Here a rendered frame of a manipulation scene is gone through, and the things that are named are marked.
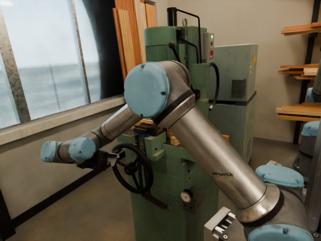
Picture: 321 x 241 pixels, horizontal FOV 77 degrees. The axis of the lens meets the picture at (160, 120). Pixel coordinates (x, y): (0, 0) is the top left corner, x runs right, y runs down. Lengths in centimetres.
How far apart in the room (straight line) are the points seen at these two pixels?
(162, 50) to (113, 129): 56
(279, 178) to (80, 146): 58
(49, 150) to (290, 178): 73
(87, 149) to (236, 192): 47
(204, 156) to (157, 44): 79
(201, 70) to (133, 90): 87
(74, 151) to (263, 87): 306
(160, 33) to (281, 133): 283
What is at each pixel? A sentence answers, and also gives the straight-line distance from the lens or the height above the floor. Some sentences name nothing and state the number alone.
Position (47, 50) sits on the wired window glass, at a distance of 230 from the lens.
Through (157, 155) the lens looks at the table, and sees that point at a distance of 108.
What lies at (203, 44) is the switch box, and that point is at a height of 141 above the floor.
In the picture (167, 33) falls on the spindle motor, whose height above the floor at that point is 147.
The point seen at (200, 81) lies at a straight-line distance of 129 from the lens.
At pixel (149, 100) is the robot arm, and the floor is 128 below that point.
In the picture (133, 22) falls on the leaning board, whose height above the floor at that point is 179.
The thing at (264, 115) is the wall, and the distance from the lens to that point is 354.
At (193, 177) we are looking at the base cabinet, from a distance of 127.
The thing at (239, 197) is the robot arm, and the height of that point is 107.
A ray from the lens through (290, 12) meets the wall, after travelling 341.
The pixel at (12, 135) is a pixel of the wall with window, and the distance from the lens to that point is 203.
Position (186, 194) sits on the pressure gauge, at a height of 68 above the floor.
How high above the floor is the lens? 136
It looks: 18 degrees down
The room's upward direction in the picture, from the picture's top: 4 degrees counter-clockwise
